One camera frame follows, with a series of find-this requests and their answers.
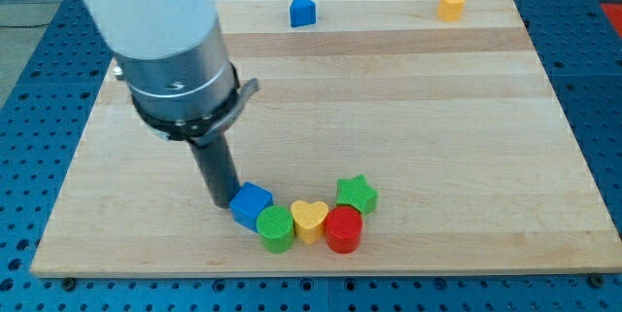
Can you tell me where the green star block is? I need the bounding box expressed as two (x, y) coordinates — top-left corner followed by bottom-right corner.
(336, 174), (378, 216)

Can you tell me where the red cylinder block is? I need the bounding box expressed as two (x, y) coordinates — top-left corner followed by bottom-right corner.
(325, 205), (363, 254)

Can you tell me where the blue triangular prism block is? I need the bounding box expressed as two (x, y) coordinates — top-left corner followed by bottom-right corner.
(290, 0), (317, 27)

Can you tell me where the yellow heart block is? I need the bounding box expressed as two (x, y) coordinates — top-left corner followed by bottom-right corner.
(290, 200), (329, 244)

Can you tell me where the yellow hexagon block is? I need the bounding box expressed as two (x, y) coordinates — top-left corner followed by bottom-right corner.
(436, 0), (466, 22)

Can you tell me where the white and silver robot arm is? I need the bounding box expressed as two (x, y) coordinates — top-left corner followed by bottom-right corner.
(83, 0), (259, 145)

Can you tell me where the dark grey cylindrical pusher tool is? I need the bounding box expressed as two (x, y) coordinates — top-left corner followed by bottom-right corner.
(190, 134), (241, 208)

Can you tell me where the blue cube block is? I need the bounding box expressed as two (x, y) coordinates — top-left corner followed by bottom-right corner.
(229, 182), (273, 231)

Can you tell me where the green cylinder block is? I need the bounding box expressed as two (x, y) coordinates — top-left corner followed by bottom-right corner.
(257, 205), (294, 254)

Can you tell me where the light wooden board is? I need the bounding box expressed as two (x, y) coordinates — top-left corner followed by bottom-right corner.
(30, 0), (621, 278)

